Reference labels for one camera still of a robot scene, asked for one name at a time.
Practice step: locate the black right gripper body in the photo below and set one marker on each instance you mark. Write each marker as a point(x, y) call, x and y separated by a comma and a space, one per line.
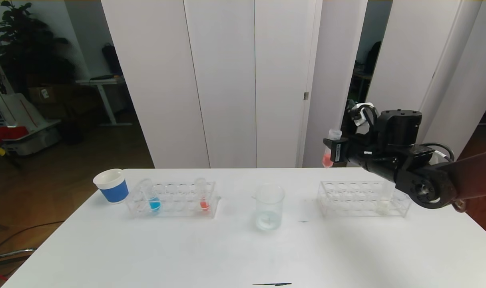
point(337, 151)

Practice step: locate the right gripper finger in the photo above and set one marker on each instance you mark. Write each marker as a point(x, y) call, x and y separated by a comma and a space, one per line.
point(327, 142)

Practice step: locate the test tube with red pigment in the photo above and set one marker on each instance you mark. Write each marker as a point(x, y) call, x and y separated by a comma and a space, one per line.
point(204, 205)
point(327, 160)

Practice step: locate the test tube with blue pigment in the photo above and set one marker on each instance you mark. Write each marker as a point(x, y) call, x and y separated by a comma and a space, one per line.
point(155, 205)

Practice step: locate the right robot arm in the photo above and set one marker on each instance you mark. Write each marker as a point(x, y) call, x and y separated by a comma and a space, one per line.
point(399, 128)

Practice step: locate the clear plastic test tube rack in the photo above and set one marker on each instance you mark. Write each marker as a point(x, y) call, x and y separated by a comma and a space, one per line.
point(175, 212)
point(359, 210)

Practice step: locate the test tube with white pigment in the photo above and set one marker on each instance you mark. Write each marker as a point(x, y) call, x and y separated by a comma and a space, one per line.
point(383, 204)

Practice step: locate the clear glass beaker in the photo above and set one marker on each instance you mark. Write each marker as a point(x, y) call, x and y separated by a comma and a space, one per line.
point(269, 220)

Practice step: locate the white folding screen panel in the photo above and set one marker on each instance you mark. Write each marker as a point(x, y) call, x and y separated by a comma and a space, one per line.
point(479, 60)
point(283, 60)
point(227, 80)
point(335, 48)
point(155, 80)
point(407, 40)

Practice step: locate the blue paper cup white rim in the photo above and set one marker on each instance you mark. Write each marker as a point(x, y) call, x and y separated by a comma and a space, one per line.
point(115, 192)

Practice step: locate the black backpack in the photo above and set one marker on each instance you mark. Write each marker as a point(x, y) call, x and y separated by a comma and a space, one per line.
point(112, 60)

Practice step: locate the white office desk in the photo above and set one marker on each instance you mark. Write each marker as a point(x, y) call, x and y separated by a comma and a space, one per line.
point(103, 82)

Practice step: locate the brown cardboard box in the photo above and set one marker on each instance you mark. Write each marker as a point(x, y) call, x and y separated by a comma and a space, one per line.
point(47, 96)

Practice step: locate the grey plastic crate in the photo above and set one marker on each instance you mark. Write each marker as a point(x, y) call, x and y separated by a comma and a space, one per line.
point(35, 144)

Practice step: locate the white panel with red stripe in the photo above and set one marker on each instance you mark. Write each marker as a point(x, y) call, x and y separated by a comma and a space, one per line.
point(23, 114)

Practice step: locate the dark green potted plant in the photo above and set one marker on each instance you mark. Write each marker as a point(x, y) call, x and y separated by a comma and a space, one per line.
point(27, 52)

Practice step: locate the red plastic bin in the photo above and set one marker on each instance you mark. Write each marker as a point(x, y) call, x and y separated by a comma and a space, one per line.
point(7, 134)

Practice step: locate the chrome chair leg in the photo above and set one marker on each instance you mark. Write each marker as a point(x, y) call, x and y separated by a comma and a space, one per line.
point(15, 253)

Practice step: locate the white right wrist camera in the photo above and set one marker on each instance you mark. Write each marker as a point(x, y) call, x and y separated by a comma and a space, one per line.
point(363, 114)

